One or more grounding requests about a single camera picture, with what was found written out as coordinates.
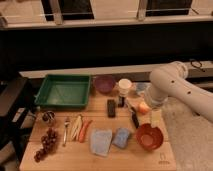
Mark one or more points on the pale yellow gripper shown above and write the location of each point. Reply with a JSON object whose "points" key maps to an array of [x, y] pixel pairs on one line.
{"points": [[155, 117]]}

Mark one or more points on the blue sponge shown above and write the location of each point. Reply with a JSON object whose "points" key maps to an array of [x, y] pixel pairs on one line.
{"points": [[121, 137]]}

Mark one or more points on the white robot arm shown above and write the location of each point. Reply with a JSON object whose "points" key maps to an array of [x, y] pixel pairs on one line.
{"points": [[170, 80]]}

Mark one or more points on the orange candle cup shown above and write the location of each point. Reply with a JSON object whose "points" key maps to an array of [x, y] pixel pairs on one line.
{"points": [[143, 108]]}

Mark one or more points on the red bowl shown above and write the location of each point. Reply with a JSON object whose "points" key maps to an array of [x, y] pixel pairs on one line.
{"points": [[150, 138]]}

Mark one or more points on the small blue cup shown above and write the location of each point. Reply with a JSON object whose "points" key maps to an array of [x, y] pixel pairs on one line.
{"points": [[140, 87]]}

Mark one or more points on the small dark bottle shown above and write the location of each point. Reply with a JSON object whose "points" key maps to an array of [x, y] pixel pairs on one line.
{"points": [[121, 101]]}

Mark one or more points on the white paper cup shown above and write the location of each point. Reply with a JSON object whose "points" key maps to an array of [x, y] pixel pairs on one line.
{"points": [[124, 86]]}

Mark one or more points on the black rectangular block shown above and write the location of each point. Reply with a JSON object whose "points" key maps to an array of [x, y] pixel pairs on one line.
{"points": [[111, 108]]}

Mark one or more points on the light blue cloth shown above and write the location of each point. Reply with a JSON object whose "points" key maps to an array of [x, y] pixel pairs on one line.
{"points": [[100, 141]]}

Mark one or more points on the purple bowl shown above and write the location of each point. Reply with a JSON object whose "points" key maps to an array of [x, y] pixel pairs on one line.
{"points": [[104, 83]]}

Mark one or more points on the black glasses on ledge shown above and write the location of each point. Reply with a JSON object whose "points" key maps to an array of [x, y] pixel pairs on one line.
{"points": [[196, 64]]}

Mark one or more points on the orange carrot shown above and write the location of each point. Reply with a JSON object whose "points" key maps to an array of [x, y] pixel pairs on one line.
{"points": [[84, 130]]}

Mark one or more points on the silver fork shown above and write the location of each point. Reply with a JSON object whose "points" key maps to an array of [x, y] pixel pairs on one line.
{"points": [[66, 124]]}

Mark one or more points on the green plastic tray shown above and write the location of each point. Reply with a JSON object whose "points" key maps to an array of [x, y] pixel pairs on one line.
{"points": [[64, 91]]}

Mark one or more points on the bunch of red grapes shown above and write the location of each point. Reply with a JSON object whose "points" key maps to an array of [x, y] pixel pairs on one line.
{"points": [[48, 142]]}

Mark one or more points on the black side cabinet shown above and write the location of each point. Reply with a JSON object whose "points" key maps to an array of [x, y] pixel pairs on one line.
{"points": [[16, 101]]}

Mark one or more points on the black handled knife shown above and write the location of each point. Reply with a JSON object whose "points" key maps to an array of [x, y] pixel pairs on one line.
{"points": [[133, 115]]}

